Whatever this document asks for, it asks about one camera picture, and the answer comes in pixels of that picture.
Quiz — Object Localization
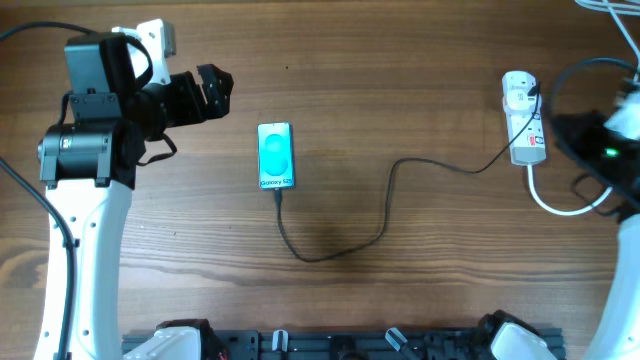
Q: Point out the left black camera cable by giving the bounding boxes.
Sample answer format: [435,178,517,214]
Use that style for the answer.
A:
[0,20,154,360]

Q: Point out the white power strip cord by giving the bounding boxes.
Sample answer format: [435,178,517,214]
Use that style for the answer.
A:
[526,0,640,217]

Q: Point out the white USB charger plug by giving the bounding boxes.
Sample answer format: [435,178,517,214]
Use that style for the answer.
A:
[502,85,540,115]

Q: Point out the white cables at corner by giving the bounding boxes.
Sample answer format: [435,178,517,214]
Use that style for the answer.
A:
[573,0,640,17]

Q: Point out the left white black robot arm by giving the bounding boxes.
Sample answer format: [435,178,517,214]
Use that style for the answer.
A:
[35,32,234,359]

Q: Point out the black USB charging cable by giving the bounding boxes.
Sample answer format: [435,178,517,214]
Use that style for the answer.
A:
[272,80,545,264]

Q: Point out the blue screen Galaxy smartphone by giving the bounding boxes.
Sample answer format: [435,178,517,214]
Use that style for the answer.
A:
[257,122,295,190]

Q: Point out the white power strip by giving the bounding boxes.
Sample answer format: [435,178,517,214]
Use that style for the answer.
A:
[502,70,547,166]

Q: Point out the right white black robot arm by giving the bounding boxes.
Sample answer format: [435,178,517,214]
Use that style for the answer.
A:
[467,113,639,359]

